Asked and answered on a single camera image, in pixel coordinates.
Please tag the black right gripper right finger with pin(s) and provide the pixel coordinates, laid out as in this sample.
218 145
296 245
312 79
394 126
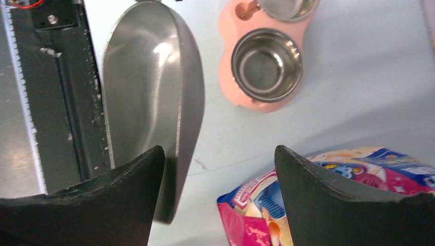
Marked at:
326 208

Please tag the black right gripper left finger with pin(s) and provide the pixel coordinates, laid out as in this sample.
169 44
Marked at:
116 208

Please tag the colourful cat food bag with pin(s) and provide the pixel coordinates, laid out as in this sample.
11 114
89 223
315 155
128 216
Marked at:
254 213

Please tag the metal food scoop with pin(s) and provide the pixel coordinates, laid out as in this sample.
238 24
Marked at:
154 94

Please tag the pink double pet bowl stand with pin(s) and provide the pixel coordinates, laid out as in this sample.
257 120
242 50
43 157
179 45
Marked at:
235 20

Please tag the steel bowl near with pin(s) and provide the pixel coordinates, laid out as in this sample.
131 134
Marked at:
266 64

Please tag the steel bowl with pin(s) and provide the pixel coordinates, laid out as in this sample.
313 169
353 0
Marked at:
288 11
266 64

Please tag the steel bowl far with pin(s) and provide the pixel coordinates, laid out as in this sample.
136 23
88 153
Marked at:
288 11

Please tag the aluminium frame rail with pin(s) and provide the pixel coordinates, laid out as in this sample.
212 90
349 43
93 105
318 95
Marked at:
21 169

